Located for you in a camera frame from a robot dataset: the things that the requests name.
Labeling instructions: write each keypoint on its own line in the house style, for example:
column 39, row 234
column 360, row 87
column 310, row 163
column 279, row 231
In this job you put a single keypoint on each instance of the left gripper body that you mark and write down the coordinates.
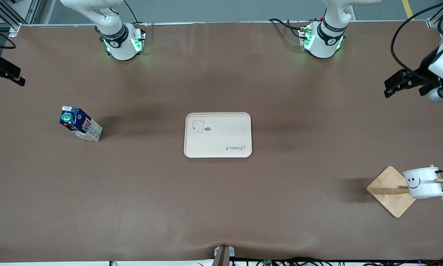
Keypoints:
column 423, row 68

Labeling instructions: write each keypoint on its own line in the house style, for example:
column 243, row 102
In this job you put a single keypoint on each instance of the blue white milk carton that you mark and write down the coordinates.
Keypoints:
column 82, row 124

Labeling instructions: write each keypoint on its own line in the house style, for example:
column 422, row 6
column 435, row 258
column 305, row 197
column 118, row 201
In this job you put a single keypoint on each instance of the white smiley face cup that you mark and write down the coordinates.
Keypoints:
column 424, row 184

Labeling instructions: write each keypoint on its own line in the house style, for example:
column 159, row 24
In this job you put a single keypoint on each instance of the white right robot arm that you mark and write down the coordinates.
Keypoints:
column 120, row 44

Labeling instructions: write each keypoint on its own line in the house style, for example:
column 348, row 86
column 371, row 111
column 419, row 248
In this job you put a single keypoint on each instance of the wooden cup stand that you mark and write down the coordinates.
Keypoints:
column 389, row 199

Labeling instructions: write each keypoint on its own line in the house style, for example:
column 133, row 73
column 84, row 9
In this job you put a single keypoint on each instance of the cream rabbit print tray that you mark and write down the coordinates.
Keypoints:
column 217, row 135

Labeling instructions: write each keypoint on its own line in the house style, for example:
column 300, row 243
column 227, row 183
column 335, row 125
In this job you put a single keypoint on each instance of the brown table cover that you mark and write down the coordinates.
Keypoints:
column 221, row 207

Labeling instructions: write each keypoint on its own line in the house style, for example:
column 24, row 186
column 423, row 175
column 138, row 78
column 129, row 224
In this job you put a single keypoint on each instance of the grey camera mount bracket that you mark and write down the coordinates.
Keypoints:
column 223, row 256

